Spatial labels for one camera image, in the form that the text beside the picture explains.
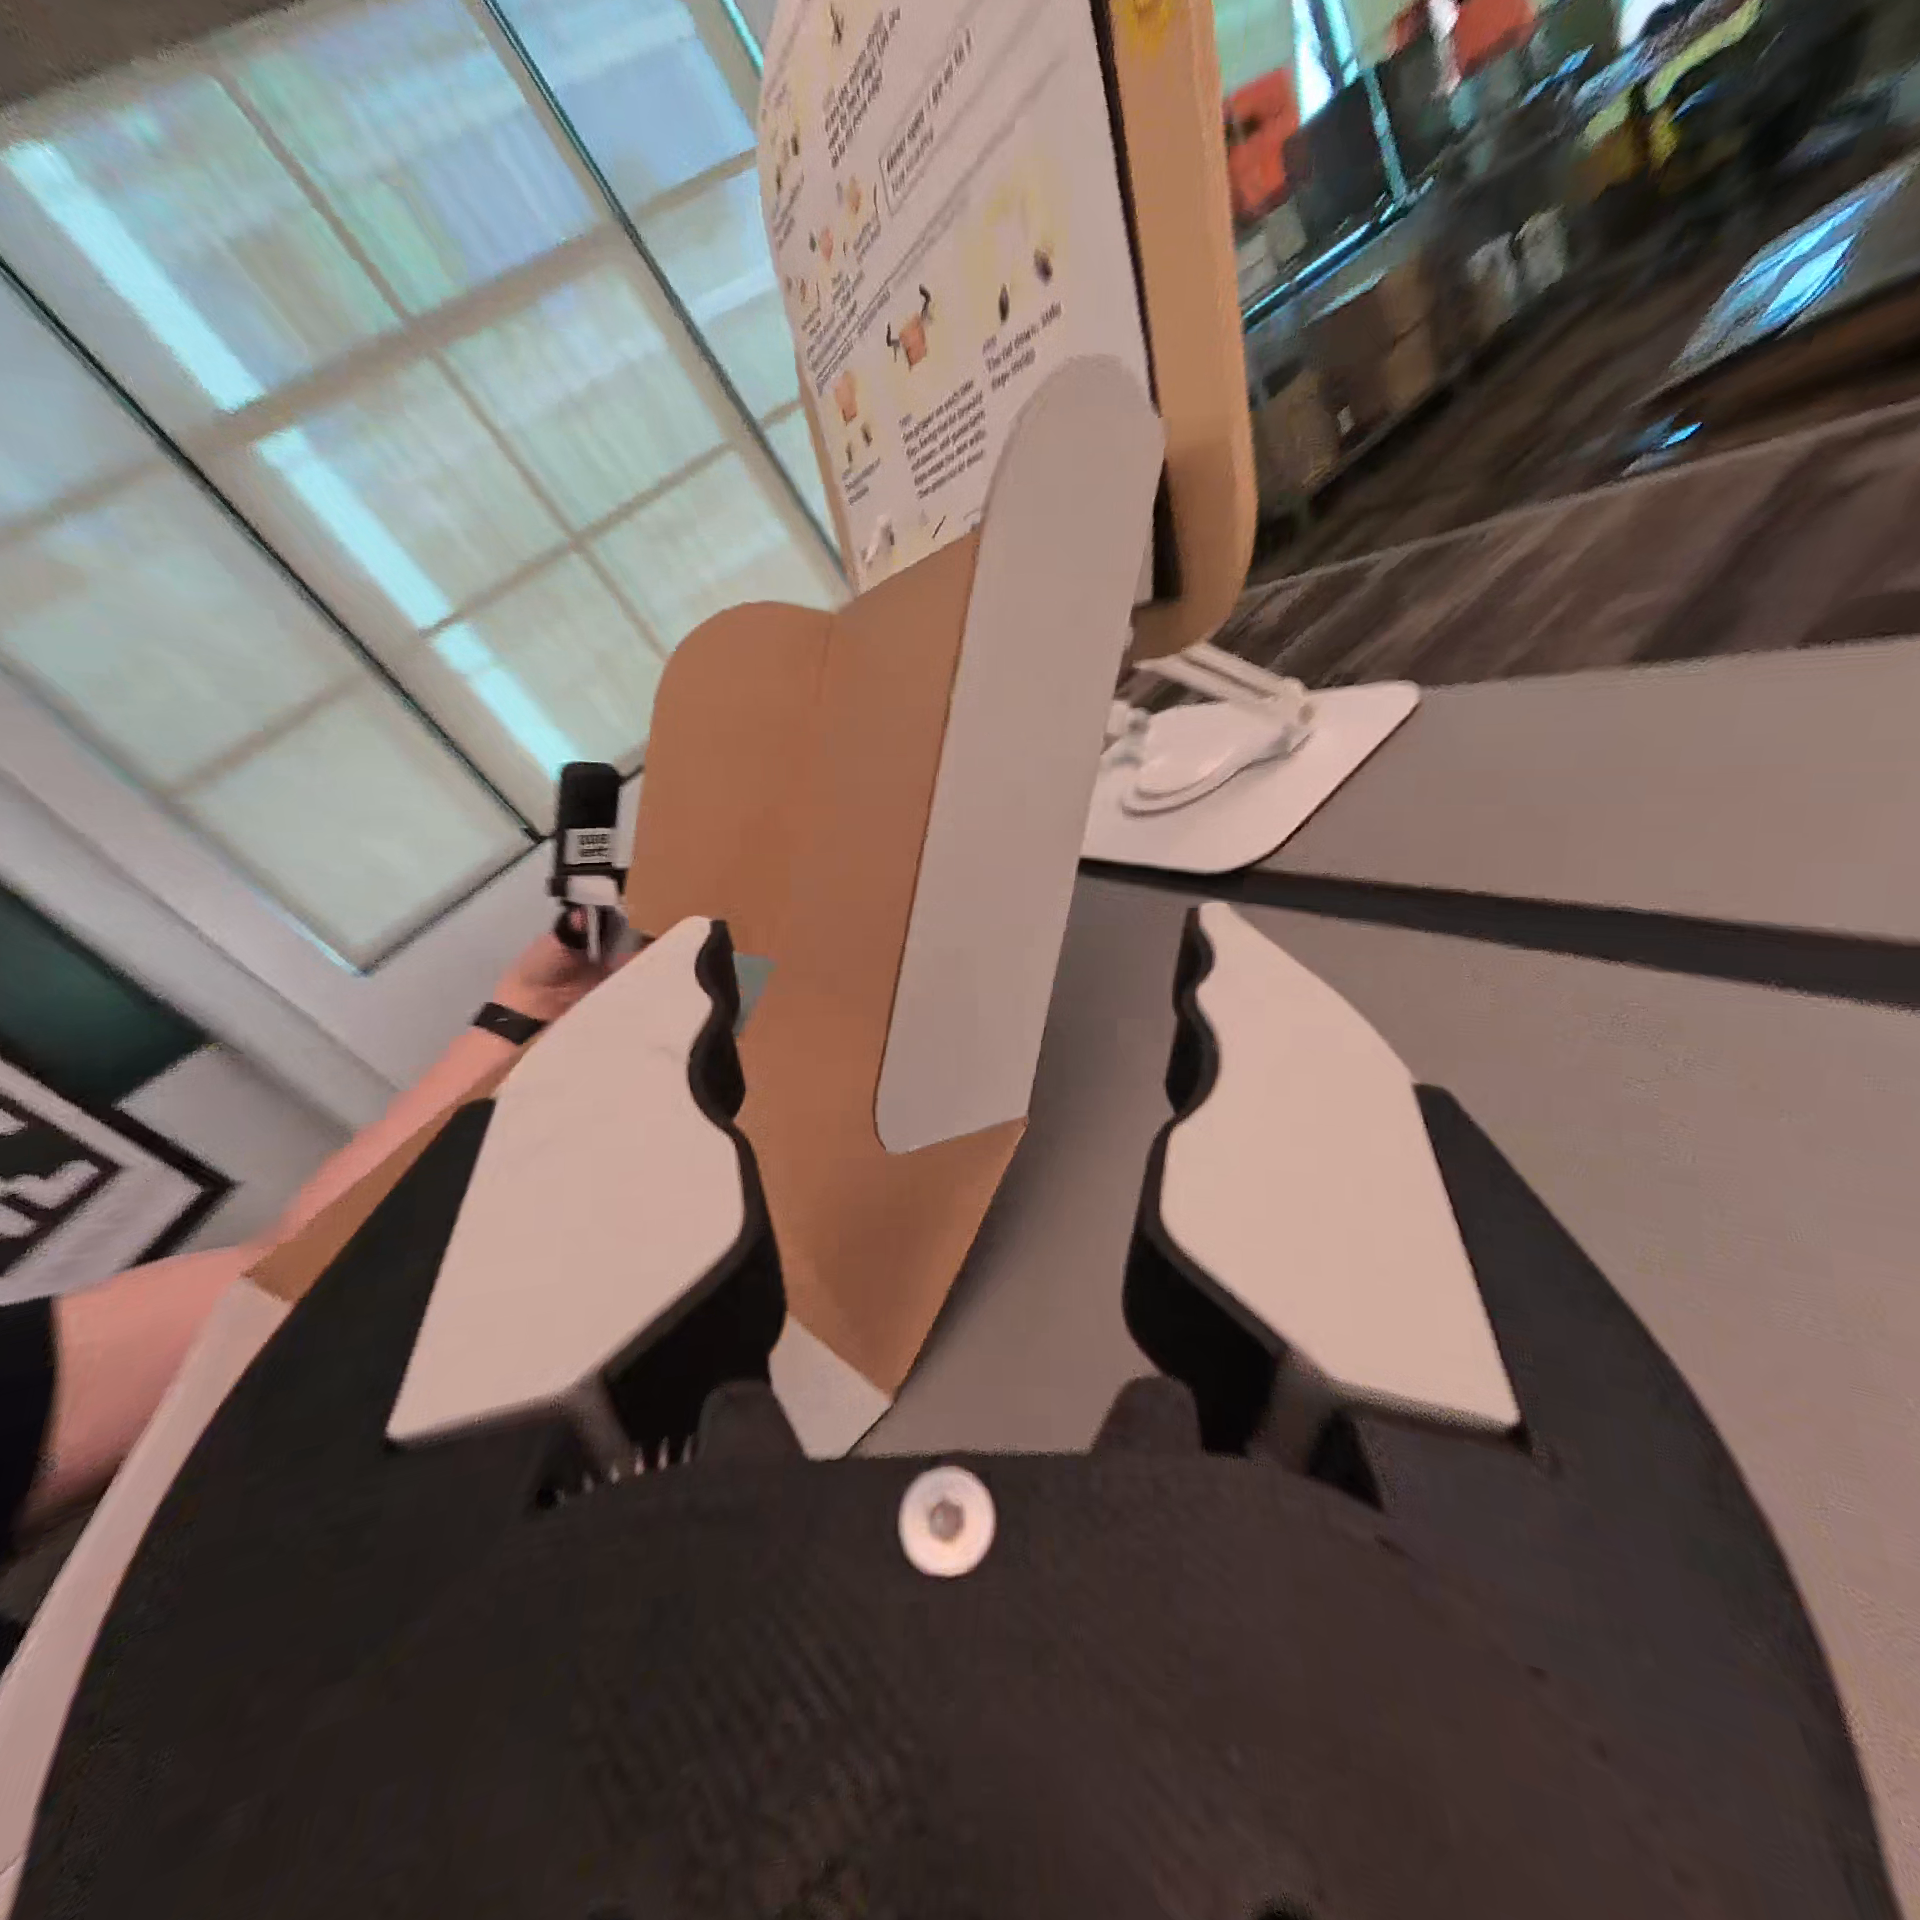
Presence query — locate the printed instruction sheet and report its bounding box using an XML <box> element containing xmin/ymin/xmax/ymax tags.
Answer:
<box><xmin>756</xmin><ymin>0</ymin><xmax>1159</xmax><ymax>599</ymax></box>

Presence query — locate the person's left hand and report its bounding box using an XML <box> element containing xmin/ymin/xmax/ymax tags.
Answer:
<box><xmin>494</xmin><ymin>920</ymin><xmax>667</xmax><ymax>1033</ymax></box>

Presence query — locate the cluttered background shelving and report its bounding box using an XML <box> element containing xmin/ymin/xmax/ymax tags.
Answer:
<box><xmin>1210</xmin><ymin>0</ymin><xmax>1920</xmax><ymax>518</ymax></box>

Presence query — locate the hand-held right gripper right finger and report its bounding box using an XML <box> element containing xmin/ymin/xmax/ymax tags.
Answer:
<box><xmin>1124</xmin><ymin>903</ymin><xmax>1524</xmax><ymax>1455</ymax></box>

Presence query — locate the person's left forearm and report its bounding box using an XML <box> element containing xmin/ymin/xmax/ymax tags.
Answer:
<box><xmin>29</xmin><ymin>1018</ymin><xmax>528</xmax><ymax>1523</ymax></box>

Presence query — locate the instruction sheet on wooden stand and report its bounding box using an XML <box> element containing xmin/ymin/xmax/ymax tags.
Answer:
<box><xmin>756</xmin><ymin>0</ymin><xmax>1421</xmax><ymax>877</ymax></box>

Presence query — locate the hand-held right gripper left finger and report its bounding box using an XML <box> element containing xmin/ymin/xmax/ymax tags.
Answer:
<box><xmin>387</xmin><ymin>917</ymin><xmax>791</xmax><ymax>1471</ymax></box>

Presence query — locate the black white marker sign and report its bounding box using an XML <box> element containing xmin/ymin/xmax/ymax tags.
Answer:
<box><xmin>0</xmin><ymin>1049</ymin><xmax>234</xmax><ymax>1308</ymax></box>

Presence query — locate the large paned window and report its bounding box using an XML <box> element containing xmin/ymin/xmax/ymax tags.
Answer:
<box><xmin>0</xmin><ymin>0</ymin><xmax>844</xmax><ymax>977</ymax></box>

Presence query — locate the white cardboard mailer box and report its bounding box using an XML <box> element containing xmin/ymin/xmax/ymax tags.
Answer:
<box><xmin>0</xmin><ymin>355</ymin><xmax>1166</xmax><ymax>1728</ymax></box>

